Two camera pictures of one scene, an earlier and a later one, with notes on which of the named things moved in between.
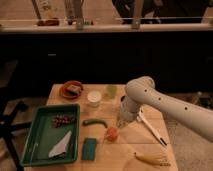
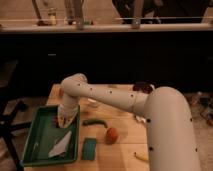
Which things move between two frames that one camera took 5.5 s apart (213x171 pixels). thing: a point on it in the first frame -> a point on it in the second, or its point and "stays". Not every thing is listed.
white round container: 94,98 stays
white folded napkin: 59,150 stays
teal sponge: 89,147 stays
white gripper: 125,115 -> 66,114
